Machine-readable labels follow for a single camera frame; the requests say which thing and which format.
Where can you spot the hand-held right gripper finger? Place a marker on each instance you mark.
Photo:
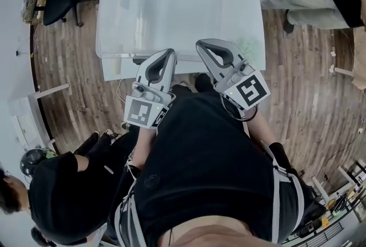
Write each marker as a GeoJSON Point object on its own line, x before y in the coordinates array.
{"type": "Point", "coordinates": [236, 53]}
{"type": "Point", "coordinates": [211, 65]}

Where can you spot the cream rectangular block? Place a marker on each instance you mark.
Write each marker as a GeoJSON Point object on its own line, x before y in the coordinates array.
{"type": "Point", "coordinates": [116, 65]}

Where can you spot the person's left forearm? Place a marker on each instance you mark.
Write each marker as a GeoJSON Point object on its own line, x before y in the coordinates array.
{"type": "Point", "coordinates": [144, 145]}

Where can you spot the clear plastic storage box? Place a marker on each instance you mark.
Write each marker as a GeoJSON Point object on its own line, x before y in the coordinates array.
{"type": "Point", "coordinates": [171, 17]}

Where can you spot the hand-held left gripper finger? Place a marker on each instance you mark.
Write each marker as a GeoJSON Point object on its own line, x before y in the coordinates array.
{"type": "Point", "coordinates": [171, 74]}
{"type": "Point", "coordinates": [145, 68]}

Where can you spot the white curved desk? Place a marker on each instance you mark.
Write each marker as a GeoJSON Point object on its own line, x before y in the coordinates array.
{"type": "Point", "coordinates": [17, 83]}

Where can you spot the person's black shirt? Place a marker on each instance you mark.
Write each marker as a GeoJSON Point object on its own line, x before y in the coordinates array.
{"type": "Point", "coordinates": [206, 154]}

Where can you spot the person's right forearm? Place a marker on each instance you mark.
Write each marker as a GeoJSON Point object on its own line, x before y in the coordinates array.
{"type": "Point", "coordinates": [261, 125]}

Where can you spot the person's bare neck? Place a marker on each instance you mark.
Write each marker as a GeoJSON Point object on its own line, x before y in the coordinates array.
{"type": "Point", "coordinates": [208, 231]}

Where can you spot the person's black trousers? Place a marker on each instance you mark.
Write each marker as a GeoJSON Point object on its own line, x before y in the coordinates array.
{"type": "Point", "coordinates": [204, 83]}

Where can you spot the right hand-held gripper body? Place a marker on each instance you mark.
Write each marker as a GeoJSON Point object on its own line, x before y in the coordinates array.
{"type": "Point", "coordinates": [248, 90]}

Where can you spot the black round seat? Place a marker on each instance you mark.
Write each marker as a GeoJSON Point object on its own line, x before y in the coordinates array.
{"type": "Point", "coordinates": [34, 160]}

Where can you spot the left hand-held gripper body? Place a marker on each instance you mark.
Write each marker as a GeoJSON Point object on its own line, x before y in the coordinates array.
{"type": "Point", "coordinates": [140, 111]}

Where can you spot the pale green fuzzy bundle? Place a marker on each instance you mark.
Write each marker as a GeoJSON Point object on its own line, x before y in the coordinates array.
{"type": "Point", "coordinates": [248, 47]}

